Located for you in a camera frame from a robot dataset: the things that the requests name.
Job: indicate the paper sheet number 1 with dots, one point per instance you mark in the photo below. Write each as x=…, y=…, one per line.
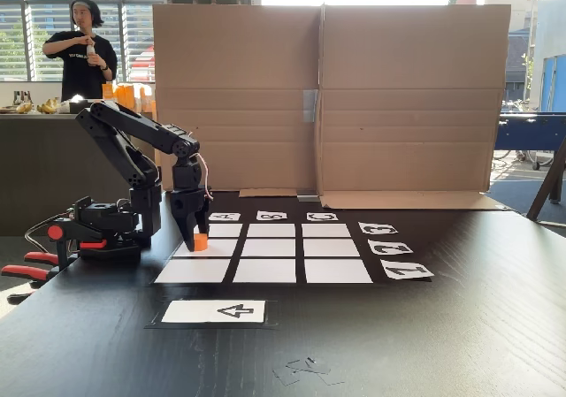
x=407, y=269

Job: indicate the paper sheet number 2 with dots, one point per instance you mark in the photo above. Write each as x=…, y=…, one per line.
x=390, y=246

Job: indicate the grey tape strip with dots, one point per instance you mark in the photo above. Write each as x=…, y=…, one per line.
x=310, y=105
x=308, y=196

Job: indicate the dark wooden stand leg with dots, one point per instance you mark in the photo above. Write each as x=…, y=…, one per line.
x=550, y=180

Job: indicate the round orange token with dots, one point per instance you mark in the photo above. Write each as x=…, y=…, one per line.
x=201, y=243

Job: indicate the standing person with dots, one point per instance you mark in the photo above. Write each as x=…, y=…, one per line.
x=81, y=76

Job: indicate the orange carton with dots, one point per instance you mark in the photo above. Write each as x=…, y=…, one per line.
x=145, y=100
x=126, y=96
x=108, y=92

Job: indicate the brown cardboard screen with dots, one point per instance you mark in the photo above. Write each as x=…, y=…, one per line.
x=256, y=105

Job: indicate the paper sheet letter B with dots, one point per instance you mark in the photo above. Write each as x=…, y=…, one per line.
x=271, y=215

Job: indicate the red black bar clamp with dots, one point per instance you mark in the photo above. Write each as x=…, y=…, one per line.
x=24, y=274
x=44, y=257

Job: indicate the bunch of bananas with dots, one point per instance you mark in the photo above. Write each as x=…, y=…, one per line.
x=24, y=108
x=48, y=106

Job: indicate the white nine-square grid sheet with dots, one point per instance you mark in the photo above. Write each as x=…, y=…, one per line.
x=269, y=255

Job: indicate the white arrow paper sheet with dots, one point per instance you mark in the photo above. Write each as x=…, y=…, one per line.
x=212, y=312

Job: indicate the dark counter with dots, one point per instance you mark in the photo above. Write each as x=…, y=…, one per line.
x=26, y=158

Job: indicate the small drink bottle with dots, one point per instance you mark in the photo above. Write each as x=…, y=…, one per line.
x=91, y=55

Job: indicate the paper sheet number 3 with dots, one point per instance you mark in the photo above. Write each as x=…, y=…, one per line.
x=377, y=228

